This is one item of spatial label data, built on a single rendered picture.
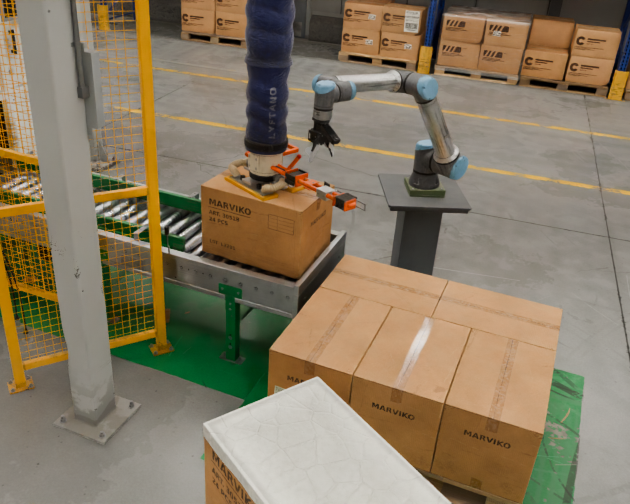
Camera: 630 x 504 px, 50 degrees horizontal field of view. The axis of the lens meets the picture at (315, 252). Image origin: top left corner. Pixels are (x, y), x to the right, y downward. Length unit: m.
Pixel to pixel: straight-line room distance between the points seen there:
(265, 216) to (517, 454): 1.64
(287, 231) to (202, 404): 0.99
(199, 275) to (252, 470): 1.93
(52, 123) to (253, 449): 1.48
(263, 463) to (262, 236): 1.84
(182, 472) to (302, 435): 1.38
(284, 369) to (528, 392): 1.06
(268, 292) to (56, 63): 1.52
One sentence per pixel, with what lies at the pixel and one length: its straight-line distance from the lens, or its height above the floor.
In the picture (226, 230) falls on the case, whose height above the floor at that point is 0.72.
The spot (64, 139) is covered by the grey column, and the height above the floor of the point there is 1.46.
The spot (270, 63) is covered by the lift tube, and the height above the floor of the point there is 1.62.
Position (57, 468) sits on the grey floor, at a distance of 3.38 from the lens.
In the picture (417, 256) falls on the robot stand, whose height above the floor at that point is 0.34.
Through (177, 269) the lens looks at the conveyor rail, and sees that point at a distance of 3.70.
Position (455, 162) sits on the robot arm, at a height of 1.03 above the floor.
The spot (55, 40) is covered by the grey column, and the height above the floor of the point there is 1.83.
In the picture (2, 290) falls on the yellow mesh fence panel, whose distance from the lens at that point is 3.50.
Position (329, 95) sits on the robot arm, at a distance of 3.12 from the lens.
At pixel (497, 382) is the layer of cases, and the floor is 0.54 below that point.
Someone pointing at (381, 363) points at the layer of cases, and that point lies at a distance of 3.01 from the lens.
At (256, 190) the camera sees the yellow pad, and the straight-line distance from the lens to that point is 3.49.
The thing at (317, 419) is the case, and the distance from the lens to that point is 2.00.
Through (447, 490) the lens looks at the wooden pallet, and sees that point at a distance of 3.26.
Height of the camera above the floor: 2.38
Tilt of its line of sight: 29 degrees down
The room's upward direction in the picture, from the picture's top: 4 degrees clockwise
